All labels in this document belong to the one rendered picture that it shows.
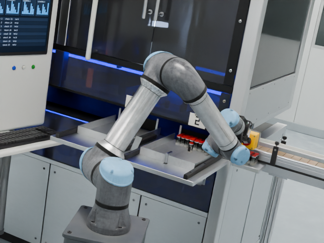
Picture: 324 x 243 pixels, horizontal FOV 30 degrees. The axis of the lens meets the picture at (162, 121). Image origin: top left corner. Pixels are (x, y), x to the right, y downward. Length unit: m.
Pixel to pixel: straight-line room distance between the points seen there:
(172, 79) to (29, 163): 1.47
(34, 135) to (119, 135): 0.80
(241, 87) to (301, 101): 4.72
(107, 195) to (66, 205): 1.25
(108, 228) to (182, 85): 0.54
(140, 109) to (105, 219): 0.40
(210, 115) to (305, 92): 5.27
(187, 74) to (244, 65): 0.66
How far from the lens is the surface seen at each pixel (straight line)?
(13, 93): 2.93
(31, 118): 3.05
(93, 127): 2.90
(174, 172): 2.47
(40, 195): 3.34
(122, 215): 2.06
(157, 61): 2.13
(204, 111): 2.11
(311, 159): 2.80
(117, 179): 2.00
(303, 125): 7.42
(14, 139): 2.77
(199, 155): 2.75
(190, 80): 2.05
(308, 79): 7.34
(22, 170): 3.38
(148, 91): 2.13
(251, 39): 2.66
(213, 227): 2.88
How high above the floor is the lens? 1.69
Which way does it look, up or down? 15 degrees down
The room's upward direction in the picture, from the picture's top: 10 degrees clockwise
